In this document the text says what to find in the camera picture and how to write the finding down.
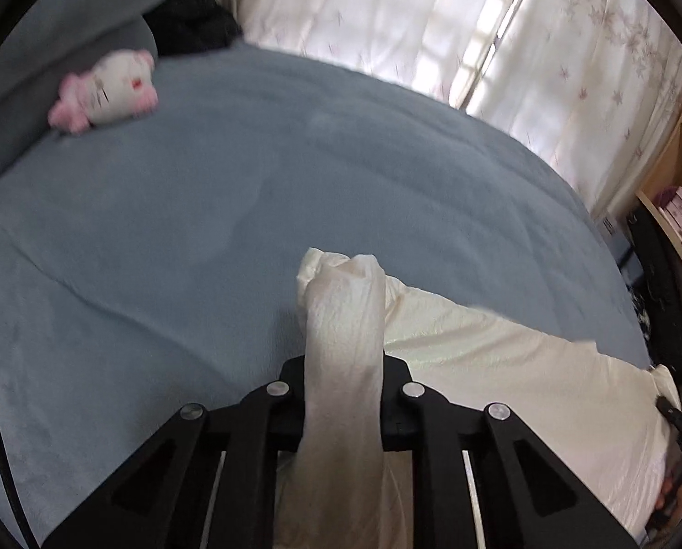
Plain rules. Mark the white shiny puffer jacket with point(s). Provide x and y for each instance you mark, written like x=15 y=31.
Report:
x=518 y=383

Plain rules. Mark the black white patterned cloth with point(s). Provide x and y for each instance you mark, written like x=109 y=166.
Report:
x=644 y=320

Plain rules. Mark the white printed box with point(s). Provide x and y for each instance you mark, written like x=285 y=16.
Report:
x=612 y=234

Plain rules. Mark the blue bed blanket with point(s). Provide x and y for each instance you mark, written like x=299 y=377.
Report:
x=260 y=154

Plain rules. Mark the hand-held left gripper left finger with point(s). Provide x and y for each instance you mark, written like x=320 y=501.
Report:
x=292 y=406

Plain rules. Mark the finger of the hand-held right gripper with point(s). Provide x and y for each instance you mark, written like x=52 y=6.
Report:
x=675 y=420

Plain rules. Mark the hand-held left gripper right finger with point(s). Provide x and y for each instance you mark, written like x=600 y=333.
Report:
x=395 y=412

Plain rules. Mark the black clothing heap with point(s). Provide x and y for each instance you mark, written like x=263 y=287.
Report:
x=192 y=23

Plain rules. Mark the stack of grey pillows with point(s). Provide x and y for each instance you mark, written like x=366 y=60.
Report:
x=49 y=40

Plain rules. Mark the black bag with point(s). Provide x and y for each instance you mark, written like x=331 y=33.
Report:
x=655 y=274

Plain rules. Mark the wooden bookshelf desk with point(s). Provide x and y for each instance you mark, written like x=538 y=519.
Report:
x=669 y=171

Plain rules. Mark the pink white cat plush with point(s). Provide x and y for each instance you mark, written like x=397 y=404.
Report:
x=106 y=88

